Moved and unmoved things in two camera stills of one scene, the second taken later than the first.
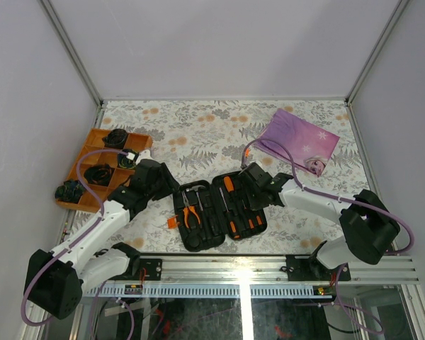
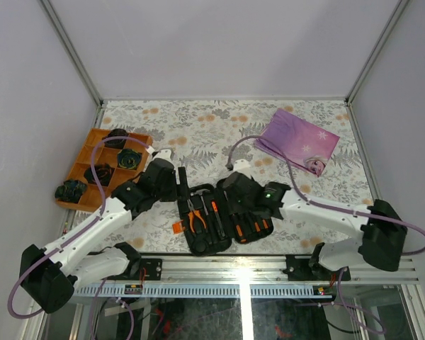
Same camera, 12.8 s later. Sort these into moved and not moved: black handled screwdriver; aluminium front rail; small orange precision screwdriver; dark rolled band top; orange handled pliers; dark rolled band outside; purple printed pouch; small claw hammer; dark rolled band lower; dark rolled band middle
Moved: small orange precision screwdriver; orange handled pliers; black handled screwdriver; small claw hammer
Not moved: dark rolled band middle; purple printed pouch; dark rolled band outside; dark rolled band top; aluminium front rail; dark rolled band lower
